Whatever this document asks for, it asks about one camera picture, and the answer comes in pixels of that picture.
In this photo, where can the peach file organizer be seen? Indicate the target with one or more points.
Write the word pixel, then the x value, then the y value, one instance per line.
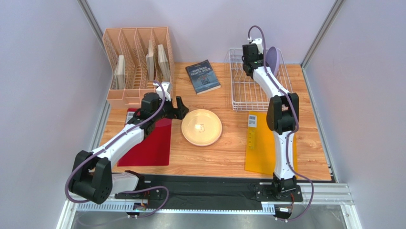
pixel 132 43

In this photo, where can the wrist white camera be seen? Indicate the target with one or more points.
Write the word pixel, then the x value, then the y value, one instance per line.
pixel 167 87
pixel 259 44

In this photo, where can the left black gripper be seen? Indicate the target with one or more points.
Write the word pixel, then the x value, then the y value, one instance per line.
pixel 178 113

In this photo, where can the purple plate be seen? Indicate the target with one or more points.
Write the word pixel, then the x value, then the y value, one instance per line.
pixel 272 59

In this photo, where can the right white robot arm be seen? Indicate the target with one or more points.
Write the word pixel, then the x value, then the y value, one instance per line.
pixel 282 114

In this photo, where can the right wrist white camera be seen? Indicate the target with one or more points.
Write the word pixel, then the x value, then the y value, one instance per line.
pixel 259 44

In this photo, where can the aluminium front rail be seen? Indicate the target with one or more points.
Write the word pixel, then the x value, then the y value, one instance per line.
pixel 325 206

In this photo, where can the orange plastic folder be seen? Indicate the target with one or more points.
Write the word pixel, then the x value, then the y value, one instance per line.
pixel 260 156

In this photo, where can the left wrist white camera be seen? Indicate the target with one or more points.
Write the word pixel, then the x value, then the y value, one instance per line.
pixel 167 87

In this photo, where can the cream plate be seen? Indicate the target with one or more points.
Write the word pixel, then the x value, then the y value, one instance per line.
pixel 201 127

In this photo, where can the black base mat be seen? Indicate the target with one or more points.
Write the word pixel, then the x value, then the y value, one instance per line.
pixel 209 193

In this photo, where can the dark blue book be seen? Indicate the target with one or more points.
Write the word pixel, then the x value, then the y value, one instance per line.
pixel 203 77

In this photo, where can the beige book left slot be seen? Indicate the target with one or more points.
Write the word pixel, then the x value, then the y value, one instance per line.
pixel 120 73

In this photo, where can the red plastic folder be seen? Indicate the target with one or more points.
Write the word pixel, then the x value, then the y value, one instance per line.
pixel 153 151

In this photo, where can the beige book right slot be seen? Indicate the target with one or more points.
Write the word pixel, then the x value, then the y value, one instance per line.
pixel 163 63

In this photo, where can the white wire dish rack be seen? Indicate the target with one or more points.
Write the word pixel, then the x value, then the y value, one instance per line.
pixel 246 94

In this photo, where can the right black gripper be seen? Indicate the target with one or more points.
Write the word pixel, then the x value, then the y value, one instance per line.
pixel 248 69

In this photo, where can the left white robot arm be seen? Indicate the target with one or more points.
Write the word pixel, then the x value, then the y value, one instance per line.
pixel 92 177

